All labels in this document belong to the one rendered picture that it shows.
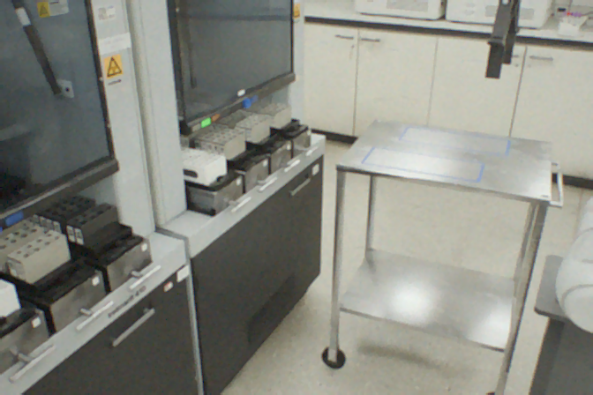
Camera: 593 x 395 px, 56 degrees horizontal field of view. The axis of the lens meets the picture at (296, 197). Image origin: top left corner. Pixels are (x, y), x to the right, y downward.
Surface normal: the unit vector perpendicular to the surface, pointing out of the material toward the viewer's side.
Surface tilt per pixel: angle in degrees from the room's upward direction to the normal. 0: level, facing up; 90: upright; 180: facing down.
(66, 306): 90
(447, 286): 0
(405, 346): 0
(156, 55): 90
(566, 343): 90
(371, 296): 0
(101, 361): 90
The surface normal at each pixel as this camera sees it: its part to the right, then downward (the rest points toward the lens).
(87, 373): 0.88, 0.22
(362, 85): -0.47, 0.40
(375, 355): 0.00, -0.89
